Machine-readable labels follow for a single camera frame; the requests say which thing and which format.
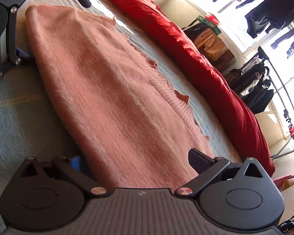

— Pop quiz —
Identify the orange knit sweater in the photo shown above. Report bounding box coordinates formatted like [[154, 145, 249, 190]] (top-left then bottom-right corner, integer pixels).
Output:
[[25, 5, 214, 189]]

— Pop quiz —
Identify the metal clothes rack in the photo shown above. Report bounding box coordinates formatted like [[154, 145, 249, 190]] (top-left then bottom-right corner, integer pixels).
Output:
[[239, 46, 294, 161]]

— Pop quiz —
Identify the pink curtain right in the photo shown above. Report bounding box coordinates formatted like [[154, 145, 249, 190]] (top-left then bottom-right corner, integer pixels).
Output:
[[273, 174, 294, 192]]

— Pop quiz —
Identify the blue plaid bed sheet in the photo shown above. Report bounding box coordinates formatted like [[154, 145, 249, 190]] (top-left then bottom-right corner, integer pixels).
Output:
[[0, 0, 241, 235]]

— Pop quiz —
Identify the red duvet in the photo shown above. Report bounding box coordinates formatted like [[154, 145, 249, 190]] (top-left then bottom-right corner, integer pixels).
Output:
[[92, 0, 276, 177]]

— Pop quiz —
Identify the black hanging jacket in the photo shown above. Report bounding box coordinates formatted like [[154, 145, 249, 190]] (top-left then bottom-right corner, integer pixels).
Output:
[[225, 61, 274, 114]]

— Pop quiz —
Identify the dark wooden cabinet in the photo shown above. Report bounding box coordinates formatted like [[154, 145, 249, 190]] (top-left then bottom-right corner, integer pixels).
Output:
[[198, 48, 236, 72]]

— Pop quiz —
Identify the red basin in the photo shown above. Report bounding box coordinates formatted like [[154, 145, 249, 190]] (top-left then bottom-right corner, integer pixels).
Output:
[[205, 13, 220, 25]]

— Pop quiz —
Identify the green box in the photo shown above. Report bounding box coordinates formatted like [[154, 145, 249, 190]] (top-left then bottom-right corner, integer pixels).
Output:
[[196, 15, 221, 35]]

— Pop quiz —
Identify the orange cloth on cabinet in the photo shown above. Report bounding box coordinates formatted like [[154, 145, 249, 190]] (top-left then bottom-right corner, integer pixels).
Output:
[[194, 28, 228, 61]]

